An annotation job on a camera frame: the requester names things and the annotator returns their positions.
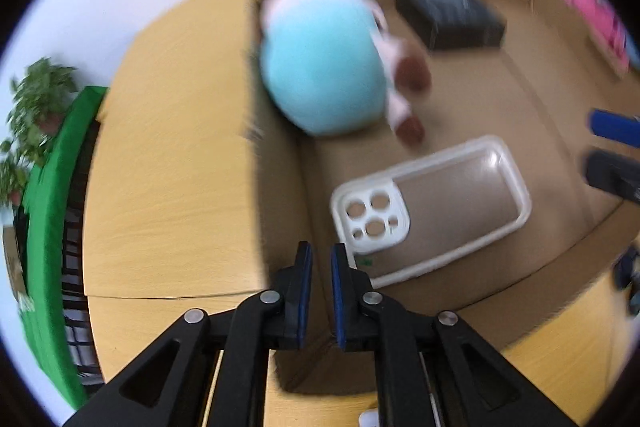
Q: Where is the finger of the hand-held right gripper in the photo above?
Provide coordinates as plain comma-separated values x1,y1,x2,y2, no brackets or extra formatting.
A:
584,148,640,208
589,108,640,142

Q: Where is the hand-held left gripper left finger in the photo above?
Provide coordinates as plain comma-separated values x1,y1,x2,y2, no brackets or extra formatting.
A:
62,241,315,427

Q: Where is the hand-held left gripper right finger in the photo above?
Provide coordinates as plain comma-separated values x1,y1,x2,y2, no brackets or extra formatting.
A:
331,243,578,427

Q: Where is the white clear phone case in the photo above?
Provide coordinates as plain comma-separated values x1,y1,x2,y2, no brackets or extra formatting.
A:
330,135,532,290

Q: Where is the brown cardboard box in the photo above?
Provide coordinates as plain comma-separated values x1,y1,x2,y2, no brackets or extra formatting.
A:
245,0,633,393

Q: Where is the wooden desktop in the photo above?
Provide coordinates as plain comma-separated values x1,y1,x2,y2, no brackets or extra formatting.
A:
80,0,640,427

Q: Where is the dark blurred object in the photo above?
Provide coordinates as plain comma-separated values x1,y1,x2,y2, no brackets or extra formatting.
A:
612,247,640,293

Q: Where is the pink plastic object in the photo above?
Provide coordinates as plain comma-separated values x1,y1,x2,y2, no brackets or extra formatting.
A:
546,0,632,80

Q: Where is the black rectangular box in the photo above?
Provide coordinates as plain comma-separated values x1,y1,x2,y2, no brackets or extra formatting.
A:
395,0,507,52

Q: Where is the blue and pink plush toy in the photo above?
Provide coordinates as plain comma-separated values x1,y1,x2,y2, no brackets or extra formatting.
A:
260,0,433,145

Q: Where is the flat cardboard sheet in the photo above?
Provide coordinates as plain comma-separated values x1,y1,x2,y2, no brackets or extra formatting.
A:
2,227,31,303

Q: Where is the small potted green plant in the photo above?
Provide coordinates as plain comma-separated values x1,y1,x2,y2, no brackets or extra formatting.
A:
0,139,31,208

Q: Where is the large potted green plant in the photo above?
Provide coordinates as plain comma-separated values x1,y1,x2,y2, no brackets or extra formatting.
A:
9,57,80,168

